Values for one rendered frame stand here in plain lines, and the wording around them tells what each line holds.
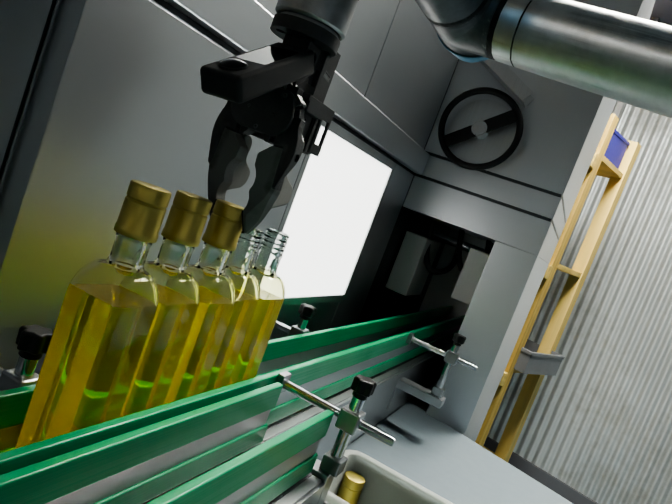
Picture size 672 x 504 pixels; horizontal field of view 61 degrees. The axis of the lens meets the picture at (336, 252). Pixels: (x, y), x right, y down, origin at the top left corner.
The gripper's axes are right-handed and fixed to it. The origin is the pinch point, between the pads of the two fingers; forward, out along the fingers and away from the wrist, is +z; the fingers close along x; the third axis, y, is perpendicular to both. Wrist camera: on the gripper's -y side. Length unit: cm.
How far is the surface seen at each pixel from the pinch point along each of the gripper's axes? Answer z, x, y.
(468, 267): 1, -4, 112
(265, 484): 24.0, -13.3, 2.4
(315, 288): 14, 13, 58
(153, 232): 2.6, -1.6, -11.6
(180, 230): 2.4, -0.6, -7.2
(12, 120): -1.5, 15.0, -14.2
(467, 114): -37, 9, 101
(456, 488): 40, -26, 67
